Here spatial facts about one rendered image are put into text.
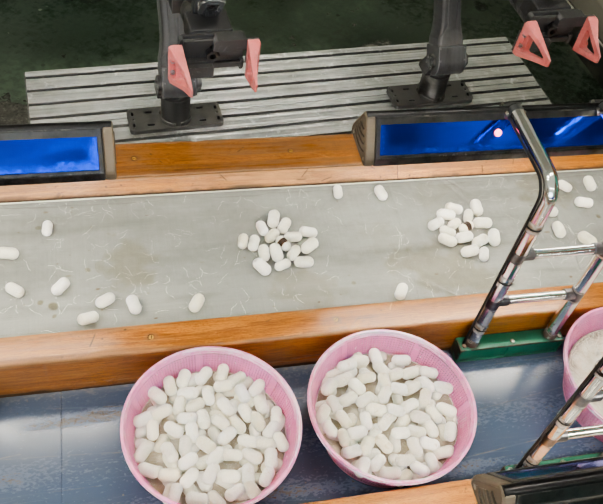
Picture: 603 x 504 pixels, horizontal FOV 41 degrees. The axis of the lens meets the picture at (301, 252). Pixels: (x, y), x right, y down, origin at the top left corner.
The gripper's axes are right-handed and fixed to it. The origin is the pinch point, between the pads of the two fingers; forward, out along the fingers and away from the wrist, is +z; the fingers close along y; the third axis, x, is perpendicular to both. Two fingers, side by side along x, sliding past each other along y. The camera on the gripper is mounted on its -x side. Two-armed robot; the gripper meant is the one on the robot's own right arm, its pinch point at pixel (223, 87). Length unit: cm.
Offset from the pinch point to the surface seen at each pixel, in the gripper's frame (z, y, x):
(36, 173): 12.5, -27.7, 1.0
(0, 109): -123, -42, 109
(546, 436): 55, 36, 22
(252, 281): 12.5, 4.2, 33.1
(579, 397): 55, 36, 10
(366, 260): 11.6, 25.7, 33.1
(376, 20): -158, 103, 109
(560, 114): 16, 48, -3
